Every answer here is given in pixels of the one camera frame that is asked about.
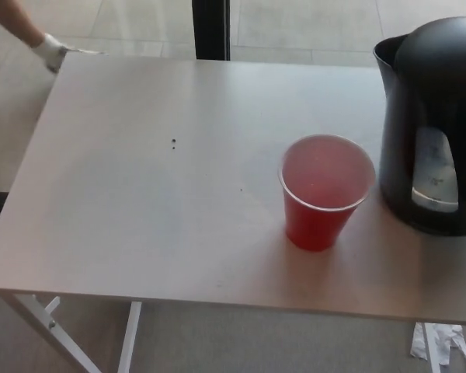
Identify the black window frame post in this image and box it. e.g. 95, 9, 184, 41
192, 0, 231, 61

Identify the white upright table leg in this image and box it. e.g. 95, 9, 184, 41
421, 322, 442, 373
116, 301, 143, 373

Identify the black electric kettle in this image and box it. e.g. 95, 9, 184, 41
373, 16, 466, 238

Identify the white slanted table leg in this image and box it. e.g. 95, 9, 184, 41
2, 293, 99, 373

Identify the red plastic cup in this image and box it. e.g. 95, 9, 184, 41
277, 134, 376, 253

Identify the white gloved person hand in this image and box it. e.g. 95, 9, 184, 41
31, 33, 69, 74

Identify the crumpled white paper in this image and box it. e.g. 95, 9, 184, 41
409, 322, 466, 373

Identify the bare person forearm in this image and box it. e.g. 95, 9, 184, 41
0, 7, 47, 50

